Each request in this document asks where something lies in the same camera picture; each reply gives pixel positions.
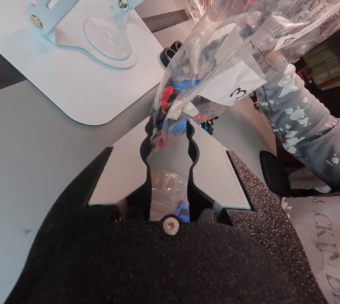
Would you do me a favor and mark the person's right forearm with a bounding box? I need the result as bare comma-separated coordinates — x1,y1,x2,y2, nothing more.
255,63,340,193

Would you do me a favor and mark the black toy tyre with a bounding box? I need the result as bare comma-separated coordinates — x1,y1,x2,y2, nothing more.
160,42,184,69

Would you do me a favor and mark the black armrest pad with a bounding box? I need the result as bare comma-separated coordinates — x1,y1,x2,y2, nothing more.
259,150,291,198

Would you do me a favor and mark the white metal book stand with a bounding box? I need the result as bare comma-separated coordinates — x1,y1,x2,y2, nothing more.
0,0,196,126

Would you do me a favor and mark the pile of mixed coloured bricks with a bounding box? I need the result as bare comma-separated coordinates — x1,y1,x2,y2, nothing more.
200,119,219,135

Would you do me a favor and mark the clear plastic bag of bricks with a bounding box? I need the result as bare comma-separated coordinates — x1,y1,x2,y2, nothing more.
147,0,340,222

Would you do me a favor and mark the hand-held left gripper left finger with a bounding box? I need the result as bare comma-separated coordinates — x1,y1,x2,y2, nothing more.
88,117,154,221

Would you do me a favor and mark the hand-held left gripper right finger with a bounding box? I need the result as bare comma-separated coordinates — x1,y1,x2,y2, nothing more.
186,119,252,222

